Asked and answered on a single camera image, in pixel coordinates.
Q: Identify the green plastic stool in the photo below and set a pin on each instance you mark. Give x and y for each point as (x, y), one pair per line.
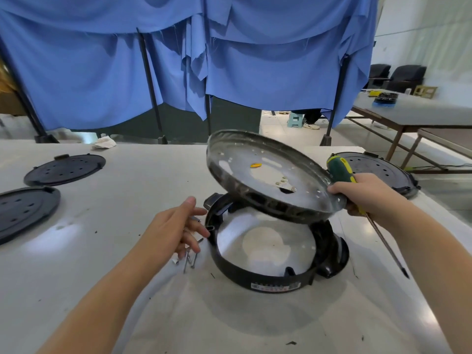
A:
(295, 119)

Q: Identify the grey table with wooden legs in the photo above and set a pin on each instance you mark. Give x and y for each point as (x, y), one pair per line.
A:
(424, 112)

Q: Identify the brown wooden furniture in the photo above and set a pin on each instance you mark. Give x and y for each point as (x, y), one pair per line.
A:
(9, 92)

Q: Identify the black round perforated lid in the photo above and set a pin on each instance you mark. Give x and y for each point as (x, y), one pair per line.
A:
(25, 211)
(387, 169)
(64, 170)

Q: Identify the person's left middle finger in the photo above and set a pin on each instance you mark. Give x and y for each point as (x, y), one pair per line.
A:
(193, 243)

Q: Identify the blue and black parts stack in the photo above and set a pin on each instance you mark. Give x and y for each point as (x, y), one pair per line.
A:
(385, 100)

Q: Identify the person's left forearm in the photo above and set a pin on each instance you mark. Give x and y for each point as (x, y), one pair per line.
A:
(107, 291)

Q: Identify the person's right hand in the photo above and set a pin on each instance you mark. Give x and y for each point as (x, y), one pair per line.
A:
(368, 193)

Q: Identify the person's left thumb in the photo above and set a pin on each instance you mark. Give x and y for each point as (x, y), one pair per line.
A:
(187, 207)

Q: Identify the person's right forearm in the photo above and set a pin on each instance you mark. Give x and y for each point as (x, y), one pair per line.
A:
(431, 261)

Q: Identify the low brown wooden table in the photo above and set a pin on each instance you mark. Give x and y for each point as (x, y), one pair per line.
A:
(446, 138)

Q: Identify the black stand pole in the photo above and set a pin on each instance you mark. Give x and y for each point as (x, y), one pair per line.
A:
(151, 88)
(22, 95)
(337, 99)

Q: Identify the small wooden stool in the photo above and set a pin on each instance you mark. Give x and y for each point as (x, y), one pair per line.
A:
(424, 90)

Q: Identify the blue cloth curtain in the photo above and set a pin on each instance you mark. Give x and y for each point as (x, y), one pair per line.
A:
(258, 51)

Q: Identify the round metal pan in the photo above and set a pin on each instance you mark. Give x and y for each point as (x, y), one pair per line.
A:
(265, 173)

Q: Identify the crumpled white paper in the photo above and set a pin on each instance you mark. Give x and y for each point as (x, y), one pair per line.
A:
(104, 142)

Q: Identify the person's right thumb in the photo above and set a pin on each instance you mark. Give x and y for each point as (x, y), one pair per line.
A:
(339, 188)

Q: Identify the person's left hand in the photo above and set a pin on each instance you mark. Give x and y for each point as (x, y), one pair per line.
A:
(166, 232)

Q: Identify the small silver metal piece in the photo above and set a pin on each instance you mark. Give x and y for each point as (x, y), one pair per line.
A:
(175, 260)

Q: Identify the black office chair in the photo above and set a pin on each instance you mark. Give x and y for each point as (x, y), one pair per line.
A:
(405, 77)
(379, 71)

